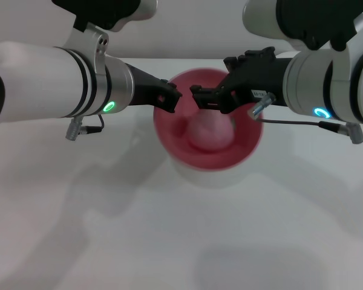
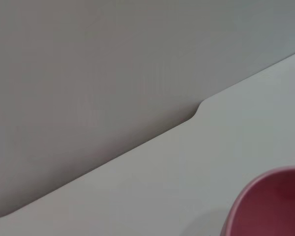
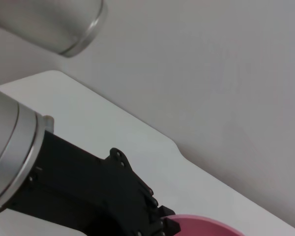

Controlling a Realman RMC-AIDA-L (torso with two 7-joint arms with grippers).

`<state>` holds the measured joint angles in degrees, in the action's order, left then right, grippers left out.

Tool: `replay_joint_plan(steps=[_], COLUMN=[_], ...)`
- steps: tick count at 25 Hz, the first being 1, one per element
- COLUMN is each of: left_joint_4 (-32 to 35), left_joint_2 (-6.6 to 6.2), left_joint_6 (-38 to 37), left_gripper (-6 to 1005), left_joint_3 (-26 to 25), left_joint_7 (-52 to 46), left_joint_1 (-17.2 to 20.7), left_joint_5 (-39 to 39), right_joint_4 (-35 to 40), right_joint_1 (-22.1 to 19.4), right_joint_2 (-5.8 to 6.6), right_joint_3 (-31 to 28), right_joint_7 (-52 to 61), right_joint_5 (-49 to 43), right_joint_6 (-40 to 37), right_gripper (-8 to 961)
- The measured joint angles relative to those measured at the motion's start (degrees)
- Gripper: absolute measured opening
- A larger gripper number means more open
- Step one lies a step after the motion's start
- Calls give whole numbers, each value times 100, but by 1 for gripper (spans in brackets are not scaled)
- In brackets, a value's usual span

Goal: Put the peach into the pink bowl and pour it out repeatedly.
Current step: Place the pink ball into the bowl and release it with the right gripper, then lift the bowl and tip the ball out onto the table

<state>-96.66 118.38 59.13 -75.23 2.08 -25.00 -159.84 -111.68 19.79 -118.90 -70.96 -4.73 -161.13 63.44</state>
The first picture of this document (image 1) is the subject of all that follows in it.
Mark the left arm cable with connector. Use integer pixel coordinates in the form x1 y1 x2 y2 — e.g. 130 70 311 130
65 114 105 141

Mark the right arm cable with connector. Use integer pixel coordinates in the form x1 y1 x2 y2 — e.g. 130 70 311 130
247 92 363 145

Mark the pink bowl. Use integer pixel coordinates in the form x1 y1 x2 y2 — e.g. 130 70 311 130
152 68 265 170

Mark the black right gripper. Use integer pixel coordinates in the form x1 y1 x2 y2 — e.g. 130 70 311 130
189 47 299 115

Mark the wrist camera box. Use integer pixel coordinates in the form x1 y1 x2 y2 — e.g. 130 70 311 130
242 0 363 51
51 0 159 33

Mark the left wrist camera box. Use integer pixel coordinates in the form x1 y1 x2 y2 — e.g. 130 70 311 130
51 0 159 33

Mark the pink fuzzy peach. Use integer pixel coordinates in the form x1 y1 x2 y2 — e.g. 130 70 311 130
188 108 235 152

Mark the arm cable with connector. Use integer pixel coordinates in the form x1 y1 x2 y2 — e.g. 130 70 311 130
65 114 105 141
247 92 363 145

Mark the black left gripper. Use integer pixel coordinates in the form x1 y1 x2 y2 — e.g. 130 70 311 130
125 62 183 115

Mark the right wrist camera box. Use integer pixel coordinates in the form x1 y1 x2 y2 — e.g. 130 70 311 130
242 0 363 51

